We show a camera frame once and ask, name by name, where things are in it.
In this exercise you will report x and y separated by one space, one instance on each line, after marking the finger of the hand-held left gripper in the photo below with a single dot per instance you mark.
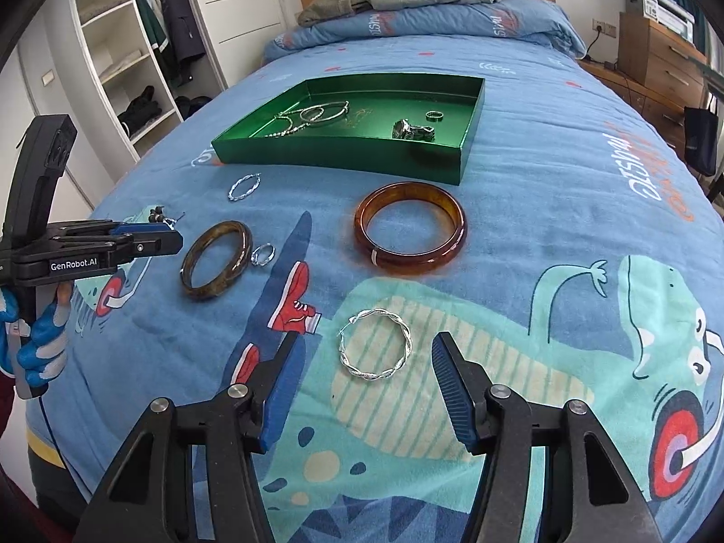
144 228
150 247

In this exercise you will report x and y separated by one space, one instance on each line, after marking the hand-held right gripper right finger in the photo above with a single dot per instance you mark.
452 396

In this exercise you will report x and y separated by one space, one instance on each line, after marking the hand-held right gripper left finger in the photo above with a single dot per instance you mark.
281 393

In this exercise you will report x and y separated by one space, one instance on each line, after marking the dark stud earring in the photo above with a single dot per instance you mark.
155 216

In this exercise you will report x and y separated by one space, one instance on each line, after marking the large twisted silver hoop earring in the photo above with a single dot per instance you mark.
367 374

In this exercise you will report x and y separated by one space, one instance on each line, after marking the green metallic tray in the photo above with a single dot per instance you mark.
367 124

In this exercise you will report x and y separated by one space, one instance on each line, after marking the person's left hand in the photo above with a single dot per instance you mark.
48 339

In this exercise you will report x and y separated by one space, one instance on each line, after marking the dark tortoiseshell bangle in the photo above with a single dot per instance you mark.
199 292

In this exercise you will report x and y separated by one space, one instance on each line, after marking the small twisted silver hoop earring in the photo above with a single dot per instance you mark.
235 192

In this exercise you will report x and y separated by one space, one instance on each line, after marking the black folded clothes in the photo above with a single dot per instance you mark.
138 113

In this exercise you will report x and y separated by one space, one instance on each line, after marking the large amber bangle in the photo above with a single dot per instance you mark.
396 261

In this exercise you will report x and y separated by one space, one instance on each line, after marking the white open wardrobe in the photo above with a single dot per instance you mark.
107 28

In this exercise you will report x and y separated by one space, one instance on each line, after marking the dark hanging jacket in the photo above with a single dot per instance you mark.
181 28

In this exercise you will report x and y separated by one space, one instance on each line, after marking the blue cartoon printed blanket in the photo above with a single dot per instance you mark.
537 209

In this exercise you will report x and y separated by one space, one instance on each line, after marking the green hanging garment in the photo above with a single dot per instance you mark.
152 22

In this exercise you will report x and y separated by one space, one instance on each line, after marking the thin silver bangle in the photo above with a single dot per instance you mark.
333 115

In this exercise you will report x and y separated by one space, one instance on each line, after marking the person's dark clothing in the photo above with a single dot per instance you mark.
62 492

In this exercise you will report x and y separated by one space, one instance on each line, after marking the silver wristwatch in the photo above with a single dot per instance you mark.
404 130

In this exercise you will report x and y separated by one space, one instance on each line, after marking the olive fleece garment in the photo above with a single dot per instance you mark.
328 8

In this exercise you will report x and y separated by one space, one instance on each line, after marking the wooden bedside desk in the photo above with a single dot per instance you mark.
639 102

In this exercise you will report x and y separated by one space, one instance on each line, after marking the black tote bag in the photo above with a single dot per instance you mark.
701 141

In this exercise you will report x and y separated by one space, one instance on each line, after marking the blue pillow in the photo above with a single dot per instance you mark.
441 25

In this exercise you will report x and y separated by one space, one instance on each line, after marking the wooden drawer chest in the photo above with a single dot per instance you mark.
656 62

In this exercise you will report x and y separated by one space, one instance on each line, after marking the white printer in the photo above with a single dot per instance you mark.
656 8

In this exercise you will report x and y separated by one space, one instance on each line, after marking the white wall switch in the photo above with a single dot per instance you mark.
48 77

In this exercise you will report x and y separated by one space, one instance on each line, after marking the wall power outlet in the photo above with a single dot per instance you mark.
604 26

